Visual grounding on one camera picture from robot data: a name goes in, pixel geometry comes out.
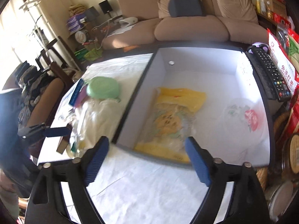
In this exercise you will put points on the brown three-seat sofa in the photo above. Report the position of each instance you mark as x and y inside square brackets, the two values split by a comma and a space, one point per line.
[222, 21]

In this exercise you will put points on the yellow snack bag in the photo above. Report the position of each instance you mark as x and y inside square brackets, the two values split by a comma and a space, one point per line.
[170, 121]

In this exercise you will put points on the brown armchair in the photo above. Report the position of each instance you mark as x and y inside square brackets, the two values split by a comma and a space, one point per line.
[43, 112]

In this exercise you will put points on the pile of folded clothes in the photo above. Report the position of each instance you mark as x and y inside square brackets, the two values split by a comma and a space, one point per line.
[33, 83]

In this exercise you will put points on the black speaker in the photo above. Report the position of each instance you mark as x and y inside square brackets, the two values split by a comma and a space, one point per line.
[106, 7]

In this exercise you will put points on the striped white tablecloth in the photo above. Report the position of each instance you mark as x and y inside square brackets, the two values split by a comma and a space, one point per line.
[130, 189]

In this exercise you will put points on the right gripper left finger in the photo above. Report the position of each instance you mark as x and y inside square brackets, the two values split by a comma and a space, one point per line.
[47, 203]

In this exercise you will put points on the brown sanding sponge block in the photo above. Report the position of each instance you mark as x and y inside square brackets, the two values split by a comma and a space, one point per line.
[64, 139]

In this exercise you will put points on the white plastic gloves pile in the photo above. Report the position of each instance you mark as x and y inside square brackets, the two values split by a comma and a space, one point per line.
[90, 121]

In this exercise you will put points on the black storage box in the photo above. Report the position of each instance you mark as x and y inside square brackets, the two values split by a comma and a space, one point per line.
[211, 94]

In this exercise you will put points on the green oval case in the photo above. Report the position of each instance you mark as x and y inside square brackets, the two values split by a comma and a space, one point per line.
[103, 88]

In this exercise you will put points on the white glove box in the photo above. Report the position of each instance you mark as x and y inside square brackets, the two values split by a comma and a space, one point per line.
[66, 112]

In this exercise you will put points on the dark blue lumbar cushion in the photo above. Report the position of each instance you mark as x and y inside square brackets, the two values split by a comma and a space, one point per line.
[186, 8]

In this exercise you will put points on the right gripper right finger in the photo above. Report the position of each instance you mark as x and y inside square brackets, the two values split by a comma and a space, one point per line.
[247, 203]

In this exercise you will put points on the black remote control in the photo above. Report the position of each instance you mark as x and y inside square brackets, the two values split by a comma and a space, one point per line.
[272, 80]

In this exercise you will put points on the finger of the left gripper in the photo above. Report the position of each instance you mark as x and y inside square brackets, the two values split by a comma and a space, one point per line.
[57, 131]

